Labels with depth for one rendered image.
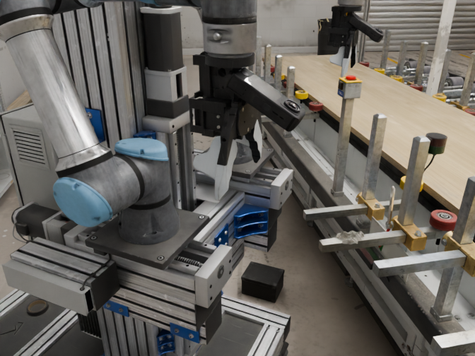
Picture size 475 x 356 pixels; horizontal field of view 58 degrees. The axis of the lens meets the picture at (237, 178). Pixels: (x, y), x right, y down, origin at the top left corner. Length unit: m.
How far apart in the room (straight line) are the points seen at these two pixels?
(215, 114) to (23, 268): 0.75
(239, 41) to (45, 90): 0.43
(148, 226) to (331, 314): 1.53
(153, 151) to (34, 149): 0.52
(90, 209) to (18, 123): 0.59
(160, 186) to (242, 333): 1.10
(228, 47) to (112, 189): 0.42
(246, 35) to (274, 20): 8.40
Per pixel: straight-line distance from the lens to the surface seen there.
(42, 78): 0.90
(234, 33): 0.60
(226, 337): 1.95
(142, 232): 1.03
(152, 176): 0.97
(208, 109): 0.63
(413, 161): 1.41
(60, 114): 0.90
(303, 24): 9.13
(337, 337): 2.29
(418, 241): 1.47
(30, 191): 1.50
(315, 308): 2.41
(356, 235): 1.39
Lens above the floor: 1.63
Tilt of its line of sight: 27 degrees down
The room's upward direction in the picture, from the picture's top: straight up
